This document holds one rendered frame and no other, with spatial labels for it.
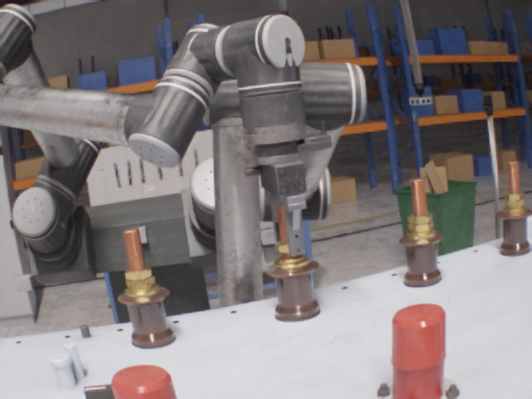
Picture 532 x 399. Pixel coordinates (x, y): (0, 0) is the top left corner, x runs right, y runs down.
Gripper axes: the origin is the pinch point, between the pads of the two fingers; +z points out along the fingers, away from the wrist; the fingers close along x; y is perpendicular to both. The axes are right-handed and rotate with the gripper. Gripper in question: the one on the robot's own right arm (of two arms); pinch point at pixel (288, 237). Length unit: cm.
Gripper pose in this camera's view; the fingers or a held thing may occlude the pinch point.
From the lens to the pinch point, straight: 114.7
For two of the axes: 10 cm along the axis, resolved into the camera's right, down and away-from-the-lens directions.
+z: 1.3, 9.8, 1.6
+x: 2.2, 1.3, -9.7
